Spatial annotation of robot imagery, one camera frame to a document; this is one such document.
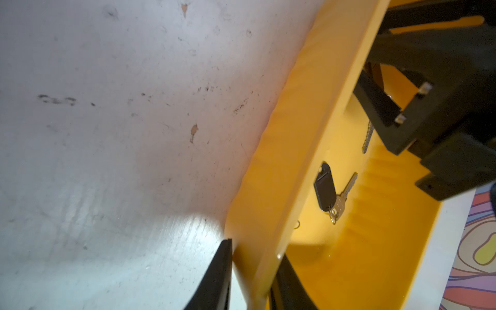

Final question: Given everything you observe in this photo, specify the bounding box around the yellow plastic storage box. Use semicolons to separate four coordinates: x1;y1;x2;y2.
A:
223;0;485;310

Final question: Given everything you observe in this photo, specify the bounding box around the bare silver key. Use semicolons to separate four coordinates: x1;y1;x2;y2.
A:
362;121;375;154

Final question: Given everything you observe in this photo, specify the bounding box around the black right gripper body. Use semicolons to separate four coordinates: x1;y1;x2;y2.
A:
353;1;495;201

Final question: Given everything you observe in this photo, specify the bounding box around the key with black tag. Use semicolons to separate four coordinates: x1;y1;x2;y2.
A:
313;161;358;225

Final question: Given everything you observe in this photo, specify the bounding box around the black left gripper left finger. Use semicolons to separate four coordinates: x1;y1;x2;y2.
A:
185;239;233;310

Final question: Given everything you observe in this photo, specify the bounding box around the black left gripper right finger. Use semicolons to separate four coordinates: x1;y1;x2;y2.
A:
269;255;317;310

